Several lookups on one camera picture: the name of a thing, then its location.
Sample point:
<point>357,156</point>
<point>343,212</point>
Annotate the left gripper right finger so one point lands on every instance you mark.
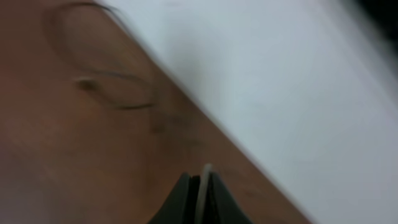
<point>221,207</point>

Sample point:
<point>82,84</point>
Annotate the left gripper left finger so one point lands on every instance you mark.
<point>180,204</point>

